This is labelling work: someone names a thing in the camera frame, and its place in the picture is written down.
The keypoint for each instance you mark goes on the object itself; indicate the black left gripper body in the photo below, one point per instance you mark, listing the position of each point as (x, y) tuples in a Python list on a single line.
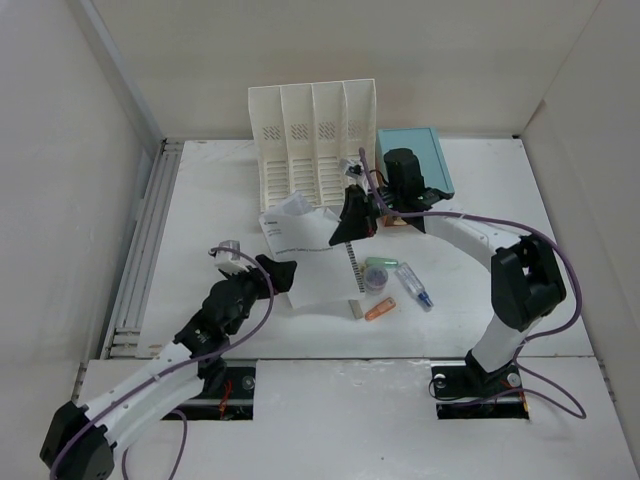
[(252, 287)]

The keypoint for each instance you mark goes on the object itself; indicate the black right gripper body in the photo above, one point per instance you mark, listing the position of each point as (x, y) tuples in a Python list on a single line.
[(389, 199)]

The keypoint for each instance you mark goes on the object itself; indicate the white paper booklet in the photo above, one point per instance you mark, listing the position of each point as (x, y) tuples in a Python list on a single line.
[(297, 231)]

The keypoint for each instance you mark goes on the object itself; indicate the round clear pin jar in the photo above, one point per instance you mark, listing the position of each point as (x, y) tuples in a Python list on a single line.
[(375, 279)]

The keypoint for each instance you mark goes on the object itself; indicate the teal mini drawer cabinet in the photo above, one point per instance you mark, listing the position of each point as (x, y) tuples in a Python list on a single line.
[(420, 160)]

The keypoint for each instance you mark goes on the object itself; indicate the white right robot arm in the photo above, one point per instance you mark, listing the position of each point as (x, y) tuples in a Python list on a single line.
[(529, 276)]

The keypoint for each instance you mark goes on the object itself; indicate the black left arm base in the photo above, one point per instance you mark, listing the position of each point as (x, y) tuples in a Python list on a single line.
[(232, 400)]

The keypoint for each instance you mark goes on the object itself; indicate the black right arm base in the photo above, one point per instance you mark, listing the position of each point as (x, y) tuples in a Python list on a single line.
[(464, 391)]

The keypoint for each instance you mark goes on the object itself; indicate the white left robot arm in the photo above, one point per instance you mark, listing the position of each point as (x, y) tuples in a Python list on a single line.
[(85, 441)]

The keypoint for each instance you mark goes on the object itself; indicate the green capsule case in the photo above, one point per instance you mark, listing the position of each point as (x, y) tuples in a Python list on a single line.
[(381, 262)]

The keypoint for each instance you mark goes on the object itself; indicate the clear blue glue bottle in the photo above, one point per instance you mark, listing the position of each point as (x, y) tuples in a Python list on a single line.
[(413, 286)]

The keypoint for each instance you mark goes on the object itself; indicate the grey eraser block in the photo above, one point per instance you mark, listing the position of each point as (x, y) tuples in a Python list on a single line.
[(356, 309)]

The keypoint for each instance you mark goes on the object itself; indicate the orange usb stick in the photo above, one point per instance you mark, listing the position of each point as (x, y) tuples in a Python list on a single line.
[(380, 309)]

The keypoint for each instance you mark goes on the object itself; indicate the white four-slot file organizer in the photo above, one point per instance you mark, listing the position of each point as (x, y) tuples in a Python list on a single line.
[(302, 132)]

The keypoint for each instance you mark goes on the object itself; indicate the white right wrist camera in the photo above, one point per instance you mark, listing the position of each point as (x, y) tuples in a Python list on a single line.
[(352, 168)]

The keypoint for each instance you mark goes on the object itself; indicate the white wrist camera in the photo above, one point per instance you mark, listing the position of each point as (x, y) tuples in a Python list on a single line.
[(352, 168), (227, 258)]

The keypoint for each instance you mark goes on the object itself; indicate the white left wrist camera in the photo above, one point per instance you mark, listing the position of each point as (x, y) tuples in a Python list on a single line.
[(227, 258)]

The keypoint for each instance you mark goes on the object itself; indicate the aluminium rail frame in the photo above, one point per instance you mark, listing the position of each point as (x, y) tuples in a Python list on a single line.
[(124, 323)]

